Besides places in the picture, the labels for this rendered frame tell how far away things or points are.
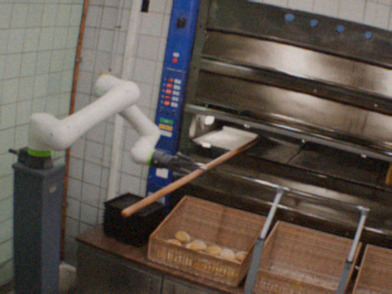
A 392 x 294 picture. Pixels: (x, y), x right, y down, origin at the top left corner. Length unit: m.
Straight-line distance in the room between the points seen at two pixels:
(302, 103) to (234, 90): 0.41
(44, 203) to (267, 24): 1.62
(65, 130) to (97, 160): 1.42
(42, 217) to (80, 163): 1.34
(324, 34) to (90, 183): 1.88
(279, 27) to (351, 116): 0.66
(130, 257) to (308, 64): 1.49
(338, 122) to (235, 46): 0.75
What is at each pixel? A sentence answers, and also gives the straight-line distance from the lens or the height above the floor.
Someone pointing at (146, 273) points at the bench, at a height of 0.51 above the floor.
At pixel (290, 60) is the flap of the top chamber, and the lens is 3.25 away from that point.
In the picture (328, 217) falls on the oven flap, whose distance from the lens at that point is 3.34.
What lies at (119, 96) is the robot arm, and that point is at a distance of 2.62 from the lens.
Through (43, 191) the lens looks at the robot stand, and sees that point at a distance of 2.62.
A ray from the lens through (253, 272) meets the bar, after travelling 2.93.
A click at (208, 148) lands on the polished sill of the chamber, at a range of 3.47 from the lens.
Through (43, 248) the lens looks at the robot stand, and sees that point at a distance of 2.76.
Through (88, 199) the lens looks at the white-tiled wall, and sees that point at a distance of 4.00.
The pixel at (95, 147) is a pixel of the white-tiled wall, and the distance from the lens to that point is 3.86.
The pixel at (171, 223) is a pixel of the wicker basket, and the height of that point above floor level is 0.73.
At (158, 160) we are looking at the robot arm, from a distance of 2.96.
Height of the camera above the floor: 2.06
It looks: 15 degrees down
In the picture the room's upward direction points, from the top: 9 degrees clockwise
